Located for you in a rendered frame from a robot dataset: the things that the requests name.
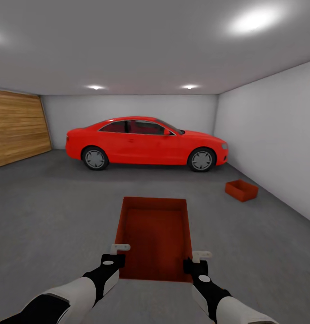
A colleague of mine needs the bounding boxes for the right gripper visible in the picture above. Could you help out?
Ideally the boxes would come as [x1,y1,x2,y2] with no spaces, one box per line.
[183,259,208,276]

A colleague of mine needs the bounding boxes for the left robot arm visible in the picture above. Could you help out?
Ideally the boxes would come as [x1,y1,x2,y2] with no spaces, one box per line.
[0,244,130,324]

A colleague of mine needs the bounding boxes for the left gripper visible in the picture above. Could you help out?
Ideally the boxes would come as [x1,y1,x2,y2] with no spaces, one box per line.
[101,254,126,268]

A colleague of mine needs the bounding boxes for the storage box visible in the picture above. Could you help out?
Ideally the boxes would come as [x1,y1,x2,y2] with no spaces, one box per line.
[225,180,259,202]
[115,197,193,283]

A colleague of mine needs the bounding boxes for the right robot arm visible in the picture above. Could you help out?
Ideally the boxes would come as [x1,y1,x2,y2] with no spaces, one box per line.
[183,251,280,324]

